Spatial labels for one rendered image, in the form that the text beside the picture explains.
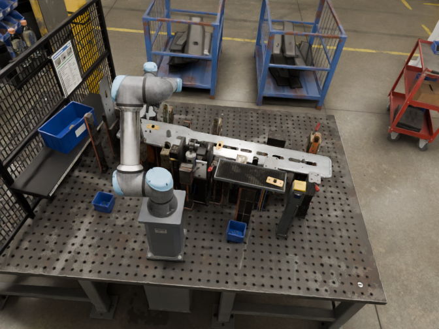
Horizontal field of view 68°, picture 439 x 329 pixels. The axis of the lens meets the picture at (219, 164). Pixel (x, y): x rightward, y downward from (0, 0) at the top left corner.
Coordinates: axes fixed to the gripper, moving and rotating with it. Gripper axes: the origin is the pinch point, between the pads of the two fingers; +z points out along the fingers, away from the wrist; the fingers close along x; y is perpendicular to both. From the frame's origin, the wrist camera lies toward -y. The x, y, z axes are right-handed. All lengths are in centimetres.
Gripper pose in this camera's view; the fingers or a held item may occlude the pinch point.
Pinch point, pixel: (151, 113)
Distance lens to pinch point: 214.9
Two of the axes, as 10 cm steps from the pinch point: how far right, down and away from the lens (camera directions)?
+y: 9.7, 2.1, -0.9
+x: 2.1, -7.1, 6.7
